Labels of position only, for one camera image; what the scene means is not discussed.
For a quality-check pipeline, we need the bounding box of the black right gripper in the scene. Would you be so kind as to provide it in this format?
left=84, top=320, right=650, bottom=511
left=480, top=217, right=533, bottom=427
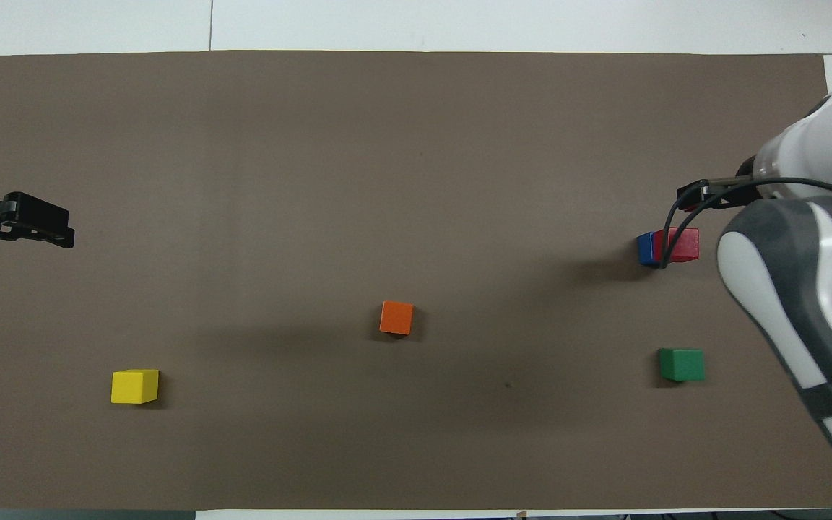
left=677, top=176, right=761, bottom=212

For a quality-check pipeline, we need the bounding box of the red cube block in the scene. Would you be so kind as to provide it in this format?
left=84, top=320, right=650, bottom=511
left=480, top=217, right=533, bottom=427
left=652, top=227, right=701, bottom=263

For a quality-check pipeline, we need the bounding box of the blue cube block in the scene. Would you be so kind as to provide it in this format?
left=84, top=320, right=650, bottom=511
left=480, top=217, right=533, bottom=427
left=636, top=231, right=662, bottom=269

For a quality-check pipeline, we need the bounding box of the green cube block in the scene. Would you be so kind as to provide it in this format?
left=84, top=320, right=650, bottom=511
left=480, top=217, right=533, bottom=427
left=659, top=347, right=706, bottom=382

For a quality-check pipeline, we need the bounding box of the yellow cube block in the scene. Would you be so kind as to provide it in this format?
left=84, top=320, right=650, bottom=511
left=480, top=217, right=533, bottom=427
left=110, top=369, right=160, bottom=405

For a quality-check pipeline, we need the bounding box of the orange cube block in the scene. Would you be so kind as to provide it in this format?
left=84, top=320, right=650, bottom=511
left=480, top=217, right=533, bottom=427
left=379, top=300, right=415, bottom=337

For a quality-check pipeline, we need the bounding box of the brown table mat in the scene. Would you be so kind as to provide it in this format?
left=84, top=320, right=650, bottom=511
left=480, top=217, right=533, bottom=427
left=0, top=50, right=832, bottom=511

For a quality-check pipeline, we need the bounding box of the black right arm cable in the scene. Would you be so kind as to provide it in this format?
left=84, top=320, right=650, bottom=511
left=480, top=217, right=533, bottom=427
left=661, top=175, right=832, bottom=270

